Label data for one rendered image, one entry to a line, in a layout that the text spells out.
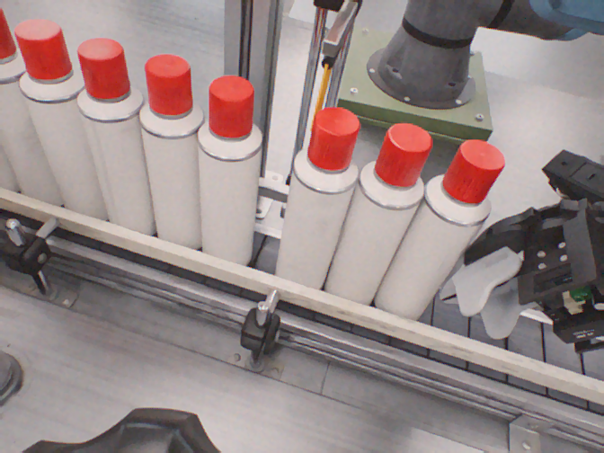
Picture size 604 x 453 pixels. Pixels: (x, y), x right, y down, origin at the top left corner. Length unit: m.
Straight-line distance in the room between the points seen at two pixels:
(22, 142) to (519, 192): 0.65
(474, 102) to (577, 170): 0.43
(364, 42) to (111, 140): 0.61
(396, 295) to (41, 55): 0.35
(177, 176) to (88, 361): 0.18
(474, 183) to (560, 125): 0.64
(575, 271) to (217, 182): 0.26
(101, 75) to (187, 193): 0.12
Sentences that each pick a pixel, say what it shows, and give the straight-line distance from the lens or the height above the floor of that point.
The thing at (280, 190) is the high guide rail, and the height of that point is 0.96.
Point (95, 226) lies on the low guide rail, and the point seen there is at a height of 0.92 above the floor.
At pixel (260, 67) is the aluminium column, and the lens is 0.48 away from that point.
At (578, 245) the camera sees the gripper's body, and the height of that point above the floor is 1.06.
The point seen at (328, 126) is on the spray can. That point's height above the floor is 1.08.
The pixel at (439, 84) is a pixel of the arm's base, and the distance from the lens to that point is 0.79.
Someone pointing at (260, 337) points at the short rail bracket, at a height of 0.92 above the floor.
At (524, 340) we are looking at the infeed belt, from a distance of 0.53.
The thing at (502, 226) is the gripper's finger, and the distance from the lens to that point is 0.39.
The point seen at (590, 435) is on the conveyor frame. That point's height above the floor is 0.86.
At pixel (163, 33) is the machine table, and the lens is 0.95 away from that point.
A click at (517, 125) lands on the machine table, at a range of 0.91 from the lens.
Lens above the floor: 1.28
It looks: 49 degrees down
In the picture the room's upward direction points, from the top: 12 degrees clockwise
